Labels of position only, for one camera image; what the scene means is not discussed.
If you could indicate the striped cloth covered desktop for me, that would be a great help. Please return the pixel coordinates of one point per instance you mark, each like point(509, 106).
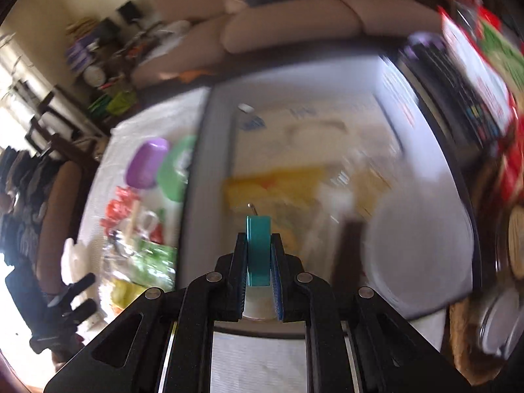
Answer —
point(254, 360)

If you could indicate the grey storage box white inside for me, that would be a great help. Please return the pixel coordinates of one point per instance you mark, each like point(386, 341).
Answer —
point(196, 163)

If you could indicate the beige sofa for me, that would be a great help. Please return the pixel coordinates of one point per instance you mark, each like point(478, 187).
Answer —
point(286, 28)

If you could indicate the teal white suction hook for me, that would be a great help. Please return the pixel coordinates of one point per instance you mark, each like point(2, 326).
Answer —
point(258, 249)

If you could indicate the round metal tin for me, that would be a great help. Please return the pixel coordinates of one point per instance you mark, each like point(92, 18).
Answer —
point(94, 75)

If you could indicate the white disposable glove box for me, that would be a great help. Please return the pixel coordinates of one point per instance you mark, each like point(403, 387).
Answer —
point(286, 143)

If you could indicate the yellow packaged cake bag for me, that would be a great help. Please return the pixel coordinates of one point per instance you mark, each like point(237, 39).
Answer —
point(286, 184)

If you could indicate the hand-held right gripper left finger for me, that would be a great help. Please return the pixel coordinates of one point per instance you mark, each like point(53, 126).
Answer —
point(244, 282)

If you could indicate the pink flower mould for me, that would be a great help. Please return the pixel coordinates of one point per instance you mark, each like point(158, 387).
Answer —
point(127, 194)

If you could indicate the green red snack bag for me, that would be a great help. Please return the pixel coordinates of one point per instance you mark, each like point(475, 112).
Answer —
point(503, 45)

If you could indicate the yellow sachet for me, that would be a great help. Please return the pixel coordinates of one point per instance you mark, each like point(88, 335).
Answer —
point(123, 294)

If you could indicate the wooden chair brown seat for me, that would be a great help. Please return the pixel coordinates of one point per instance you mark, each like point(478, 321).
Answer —
point(61, 213)

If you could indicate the white red print bag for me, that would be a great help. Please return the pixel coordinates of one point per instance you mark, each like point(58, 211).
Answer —
point(475, 65)

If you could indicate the dark patterned clothing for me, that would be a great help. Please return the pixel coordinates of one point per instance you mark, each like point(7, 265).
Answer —
point(20, 213)

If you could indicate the red green printed packet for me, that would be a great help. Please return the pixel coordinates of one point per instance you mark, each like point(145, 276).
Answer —
point(155, 262)

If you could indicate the white curved device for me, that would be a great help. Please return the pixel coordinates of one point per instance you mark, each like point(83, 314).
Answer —
point(176, 28)

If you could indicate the woven tray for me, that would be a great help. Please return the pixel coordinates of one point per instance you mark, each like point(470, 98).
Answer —
point(462, 335)

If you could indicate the bagged measuring spoons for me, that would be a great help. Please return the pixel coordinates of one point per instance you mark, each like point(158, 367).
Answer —
point(118, 245)

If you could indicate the purple plastic dish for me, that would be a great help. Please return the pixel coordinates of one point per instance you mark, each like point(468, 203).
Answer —
point(145, 163)

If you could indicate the purple tissue packs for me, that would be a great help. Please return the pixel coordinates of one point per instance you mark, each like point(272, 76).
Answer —
point(82, 53)

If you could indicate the clear bag of beige pieces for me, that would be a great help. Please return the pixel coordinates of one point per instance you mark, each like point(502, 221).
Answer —
point(368, 188)

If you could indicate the dark wooden chair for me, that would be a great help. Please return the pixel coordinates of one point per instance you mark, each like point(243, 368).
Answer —
point(53, 127)

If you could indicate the red snack packs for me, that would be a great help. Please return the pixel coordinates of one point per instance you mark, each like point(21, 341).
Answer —
point(509, 163)

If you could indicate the black remote control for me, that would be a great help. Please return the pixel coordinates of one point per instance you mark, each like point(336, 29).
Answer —
point(454, 90)

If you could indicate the green plastic dish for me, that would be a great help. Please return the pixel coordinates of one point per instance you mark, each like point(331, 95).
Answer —
point(172, 180)

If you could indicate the white ruffled plastic stack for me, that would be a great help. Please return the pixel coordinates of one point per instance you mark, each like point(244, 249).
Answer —
point(77, 258)

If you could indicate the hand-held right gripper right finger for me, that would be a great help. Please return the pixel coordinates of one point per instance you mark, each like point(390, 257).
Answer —
point(277, 286)

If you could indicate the clear round plastic container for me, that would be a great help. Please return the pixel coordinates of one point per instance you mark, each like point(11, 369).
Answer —
point(409, 262)

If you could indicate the purple round plastic item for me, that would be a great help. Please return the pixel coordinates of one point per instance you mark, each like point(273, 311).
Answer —
point(421, 43)

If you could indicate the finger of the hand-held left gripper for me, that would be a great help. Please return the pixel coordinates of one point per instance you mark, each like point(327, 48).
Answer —
point(75, 287)
point(82, 310)

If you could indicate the black speaker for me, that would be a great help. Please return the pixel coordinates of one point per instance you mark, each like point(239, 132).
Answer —
point(107, 29)
point(130, 10)

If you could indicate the jar with wooden lid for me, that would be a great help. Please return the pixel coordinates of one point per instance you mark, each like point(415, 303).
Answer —
point(516, 241)

